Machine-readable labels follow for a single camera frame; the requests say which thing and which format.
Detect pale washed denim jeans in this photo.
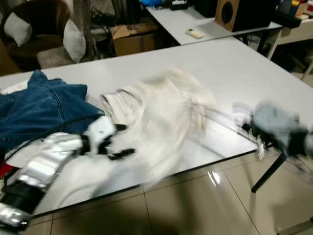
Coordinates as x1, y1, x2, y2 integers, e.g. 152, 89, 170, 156
100, 67, 219, 190

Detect grey white pillow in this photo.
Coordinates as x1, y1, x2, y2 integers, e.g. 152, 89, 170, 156
62, 18, 87, 64
3, 12, 33, 47

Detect brown armchair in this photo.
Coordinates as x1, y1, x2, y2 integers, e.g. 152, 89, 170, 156
0, 0, 73, 63

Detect wooden black loudspeaker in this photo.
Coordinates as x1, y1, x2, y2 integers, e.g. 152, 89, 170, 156
214, 0, 280, 33

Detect white remote control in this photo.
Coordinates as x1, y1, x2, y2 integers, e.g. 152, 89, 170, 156
185, 28, 205, 40

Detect cardboard box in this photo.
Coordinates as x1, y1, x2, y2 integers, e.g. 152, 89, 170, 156
111, 22, 156, 57

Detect blue denim garment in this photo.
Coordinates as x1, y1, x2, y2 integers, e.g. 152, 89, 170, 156
0, 69, 104, 153

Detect black table leg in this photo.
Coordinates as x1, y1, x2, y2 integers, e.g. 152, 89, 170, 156
250, 154, 290, 193

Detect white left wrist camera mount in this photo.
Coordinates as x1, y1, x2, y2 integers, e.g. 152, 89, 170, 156
85, 116, 118, 154

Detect grey seat cushion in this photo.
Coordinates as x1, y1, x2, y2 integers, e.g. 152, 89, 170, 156
36, 47, 77, 70

